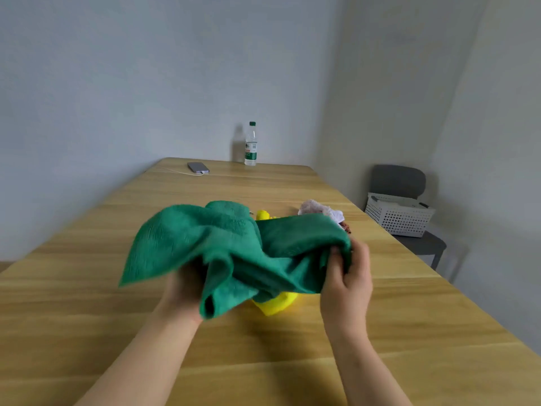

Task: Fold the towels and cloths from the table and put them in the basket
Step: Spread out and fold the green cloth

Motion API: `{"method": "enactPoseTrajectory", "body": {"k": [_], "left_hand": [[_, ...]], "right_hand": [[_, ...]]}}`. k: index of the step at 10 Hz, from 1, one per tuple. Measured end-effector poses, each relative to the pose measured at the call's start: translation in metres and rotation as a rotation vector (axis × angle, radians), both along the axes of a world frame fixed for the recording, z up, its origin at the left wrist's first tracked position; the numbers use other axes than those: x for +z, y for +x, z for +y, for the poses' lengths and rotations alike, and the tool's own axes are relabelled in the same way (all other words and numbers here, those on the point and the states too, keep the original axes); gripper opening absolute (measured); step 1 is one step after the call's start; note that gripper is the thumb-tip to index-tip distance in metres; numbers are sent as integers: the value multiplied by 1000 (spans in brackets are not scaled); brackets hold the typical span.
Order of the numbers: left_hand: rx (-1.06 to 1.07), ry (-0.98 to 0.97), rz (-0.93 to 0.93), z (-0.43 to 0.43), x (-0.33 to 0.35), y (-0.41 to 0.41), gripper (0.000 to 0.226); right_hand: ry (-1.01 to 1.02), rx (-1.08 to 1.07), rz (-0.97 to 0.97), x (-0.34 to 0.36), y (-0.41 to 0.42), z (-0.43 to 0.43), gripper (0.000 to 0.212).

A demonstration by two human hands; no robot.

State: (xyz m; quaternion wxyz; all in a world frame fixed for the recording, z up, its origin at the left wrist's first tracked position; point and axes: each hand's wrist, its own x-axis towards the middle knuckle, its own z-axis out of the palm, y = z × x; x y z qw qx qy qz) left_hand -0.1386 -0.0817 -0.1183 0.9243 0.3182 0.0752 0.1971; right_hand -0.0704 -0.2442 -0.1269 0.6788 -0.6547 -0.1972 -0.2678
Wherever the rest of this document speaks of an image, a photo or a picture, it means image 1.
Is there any green cloth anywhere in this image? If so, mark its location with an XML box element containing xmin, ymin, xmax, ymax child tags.
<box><xmin>118</xmin><ymin>200</ymin><xmax>353</xmax><ymax>321</ymax></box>

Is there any person's left hand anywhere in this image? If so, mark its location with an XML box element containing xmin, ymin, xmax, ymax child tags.
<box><xmin>154</xmin><ymin>259</ymin><xmax>212</xmax><ymax>326</ymax></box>

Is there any white charging cable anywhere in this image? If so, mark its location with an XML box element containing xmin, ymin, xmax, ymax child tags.
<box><xmin>158</xmin><ymin>166</ymin><xmax>206</xmax><ymax>177</ymax></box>

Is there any clear green-label water bottle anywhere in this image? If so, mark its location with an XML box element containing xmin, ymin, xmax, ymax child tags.
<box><xmin>243</xmin><ymin>121</ymin><xmax>259</xmax><ymax>167</ymax></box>

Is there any grey chair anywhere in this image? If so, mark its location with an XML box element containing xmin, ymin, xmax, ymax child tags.
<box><xmin>368</xmin><ymin>164</ymin><xmax>447</xmax><ymax>271</ymax></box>

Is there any white plastic basket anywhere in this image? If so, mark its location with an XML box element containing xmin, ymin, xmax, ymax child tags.
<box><xmin>365</xmin><ymin>192</ymin><xmax>436</xmax><ymax>239</ymax></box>

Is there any lilac dotted white cloth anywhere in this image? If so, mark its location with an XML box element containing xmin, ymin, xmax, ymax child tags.
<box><xmin>298</xmin><ymin>199</ymin><xmax>345</xmax><ymax>227</ymax></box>

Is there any person's left forearm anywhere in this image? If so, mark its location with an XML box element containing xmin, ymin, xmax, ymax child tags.
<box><xmin>74</xmin><ymin>310</ymin><xmax>203</xmax><ymax>406</ymax></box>

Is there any person's right forearm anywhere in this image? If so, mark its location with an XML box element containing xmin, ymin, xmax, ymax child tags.
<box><xmin>327</xmin><ymin>329</ymin><xmax>413</xmax><ymax>406</ymax></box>

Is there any wooden table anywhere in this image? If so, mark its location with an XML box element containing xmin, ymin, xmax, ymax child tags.
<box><xmin>0</xmin><ymin>157</ymin><xmax>541</xmax><ymax>406</ymax></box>

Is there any person's right hand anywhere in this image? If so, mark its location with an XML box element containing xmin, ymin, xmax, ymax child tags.
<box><xmin>320</xmin><ymin>237</ymin><xmax>374</xmax><ymax>341</ymax></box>

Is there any yellow cloth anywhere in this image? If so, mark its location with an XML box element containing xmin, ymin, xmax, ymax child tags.
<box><xmin>251</xmin><ymin>209</ymin><xmax>301</xmax><ymax>317</ymax></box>

